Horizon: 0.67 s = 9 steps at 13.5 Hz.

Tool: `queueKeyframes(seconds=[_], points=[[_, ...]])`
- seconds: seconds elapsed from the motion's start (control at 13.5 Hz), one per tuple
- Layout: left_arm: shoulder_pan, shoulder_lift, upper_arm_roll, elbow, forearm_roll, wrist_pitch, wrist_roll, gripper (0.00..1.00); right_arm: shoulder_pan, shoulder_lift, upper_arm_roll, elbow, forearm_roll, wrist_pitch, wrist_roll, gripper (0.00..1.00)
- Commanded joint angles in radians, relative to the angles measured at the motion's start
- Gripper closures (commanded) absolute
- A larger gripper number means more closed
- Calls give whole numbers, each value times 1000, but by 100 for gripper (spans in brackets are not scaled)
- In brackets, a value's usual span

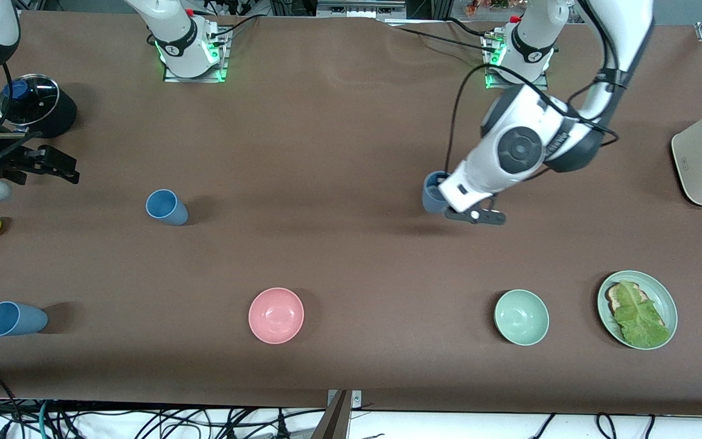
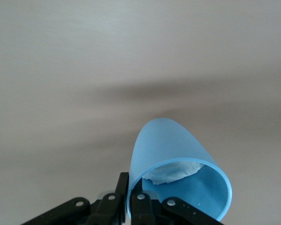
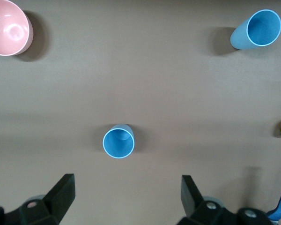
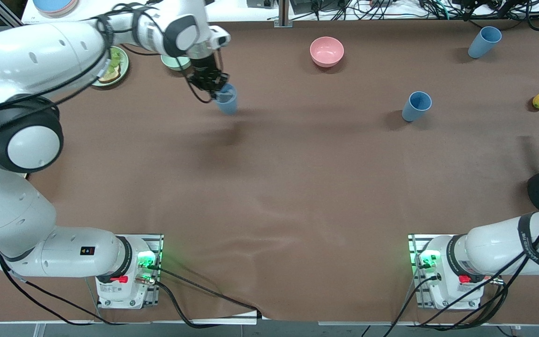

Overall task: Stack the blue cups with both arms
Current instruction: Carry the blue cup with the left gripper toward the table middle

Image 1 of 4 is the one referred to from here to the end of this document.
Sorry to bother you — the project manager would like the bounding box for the dark camera stand leg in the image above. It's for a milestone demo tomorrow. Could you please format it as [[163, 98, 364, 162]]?
[[310, 390, 352, 439]]

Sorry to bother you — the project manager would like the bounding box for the metal frame fixture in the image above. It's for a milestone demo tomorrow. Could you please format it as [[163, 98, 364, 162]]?
[[314, 0, 408, 19]]

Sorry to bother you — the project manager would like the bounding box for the pale green plate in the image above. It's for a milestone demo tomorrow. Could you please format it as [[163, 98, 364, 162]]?
[[597, 270, 678, 351]]

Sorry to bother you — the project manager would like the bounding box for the green floor cable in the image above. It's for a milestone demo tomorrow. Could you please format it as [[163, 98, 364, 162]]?
[[37, 399, 53, 439]]

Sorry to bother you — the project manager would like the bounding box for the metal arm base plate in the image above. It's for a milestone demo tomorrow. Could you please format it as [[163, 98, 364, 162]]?
[[484, 34, 550, 91], [163, 27, 230, 84]]

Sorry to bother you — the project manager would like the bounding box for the green lettuce leaf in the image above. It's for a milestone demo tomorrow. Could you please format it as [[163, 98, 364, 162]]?
[[613, 280, 672, 348]]

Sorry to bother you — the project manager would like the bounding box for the blue plastic cup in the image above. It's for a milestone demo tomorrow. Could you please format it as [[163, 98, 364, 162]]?
[[422, 171, 453, 215], [0, 301, 49, 337], [146, 189, 189, 226]]

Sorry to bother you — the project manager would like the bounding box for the toast slice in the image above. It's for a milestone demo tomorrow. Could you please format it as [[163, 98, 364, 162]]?
[[607, 282, 665, 330]]

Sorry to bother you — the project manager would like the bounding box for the black saucepan with blue handle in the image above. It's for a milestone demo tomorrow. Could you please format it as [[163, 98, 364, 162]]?
[[0, 73, 77, 138]]

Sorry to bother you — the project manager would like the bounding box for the pink bowl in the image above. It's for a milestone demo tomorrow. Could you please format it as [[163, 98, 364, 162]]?
[[248, 287, 305, 345]]

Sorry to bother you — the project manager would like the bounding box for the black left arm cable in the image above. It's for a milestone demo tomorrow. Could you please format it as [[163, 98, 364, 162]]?
[[445, 64, 620, 177]]

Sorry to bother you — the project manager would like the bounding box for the small metal table bracket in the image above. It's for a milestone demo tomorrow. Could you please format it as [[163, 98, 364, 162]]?
[[327, 389, 363, 410]]

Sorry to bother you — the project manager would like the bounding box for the pale green bowl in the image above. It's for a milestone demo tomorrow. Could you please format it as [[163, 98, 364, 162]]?
[[494, 289, 550, 347]]

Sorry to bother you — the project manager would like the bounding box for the black base power cable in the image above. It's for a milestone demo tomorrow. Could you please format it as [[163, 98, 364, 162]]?
[[208, 15, 260, 38], [388, 17, 498, 54]]

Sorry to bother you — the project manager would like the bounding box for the glass lid with blue knob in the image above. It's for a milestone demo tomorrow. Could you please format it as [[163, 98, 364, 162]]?
[[0, 73, 60, 126]]

